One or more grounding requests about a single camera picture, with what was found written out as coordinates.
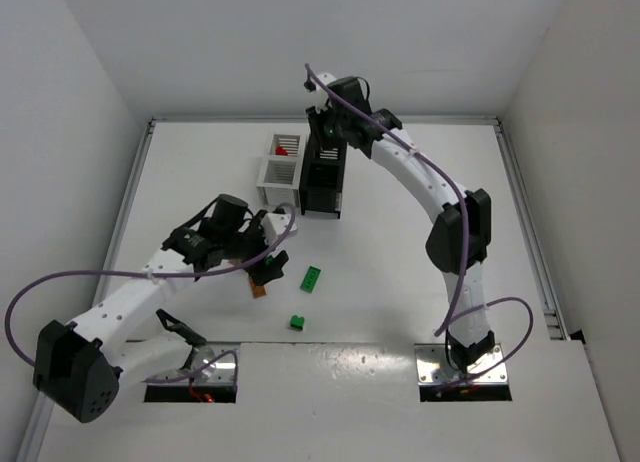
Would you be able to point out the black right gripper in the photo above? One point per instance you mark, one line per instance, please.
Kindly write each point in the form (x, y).
(322, 145)

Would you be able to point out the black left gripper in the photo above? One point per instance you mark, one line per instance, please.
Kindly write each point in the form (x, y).
(259, 255)

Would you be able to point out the brown lego plate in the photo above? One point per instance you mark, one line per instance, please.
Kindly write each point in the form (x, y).
(258, 291)

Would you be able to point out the green lego plate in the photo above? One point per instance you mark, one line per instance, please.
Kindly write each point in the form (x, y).
(310, 279)

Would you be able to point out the small green lego brick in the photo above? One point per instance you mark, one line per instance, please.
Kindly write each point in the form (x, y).
(297, 323)

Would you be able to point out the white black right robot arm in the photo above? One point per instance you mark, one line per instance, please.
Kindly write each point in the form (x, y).
(458, 242)

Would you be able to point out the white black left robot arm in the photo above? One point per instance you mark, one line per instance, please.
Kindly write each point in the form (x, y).
(129, 336)

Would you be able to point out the black slatted container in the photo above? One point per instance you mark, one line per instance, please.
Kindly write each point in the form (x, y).
(322, 178)

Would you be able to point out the white slatted container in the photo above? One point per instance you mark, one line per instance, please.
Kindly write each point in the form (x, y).
(279, 177)

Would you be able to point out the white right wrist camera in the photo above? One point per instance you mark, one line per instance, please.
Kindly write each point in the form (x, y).
(314, 86)

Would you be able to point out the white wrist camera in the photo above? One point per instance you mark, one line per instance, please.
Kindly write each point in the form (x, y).
(275, 225)
(314, 86)

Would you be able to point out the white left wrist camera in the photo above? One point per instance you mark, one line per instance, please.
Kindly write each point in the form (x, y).
(275, 225)

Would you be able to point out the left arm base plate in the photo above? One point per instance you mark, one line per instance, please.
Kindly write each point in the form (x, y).
(215, 364)

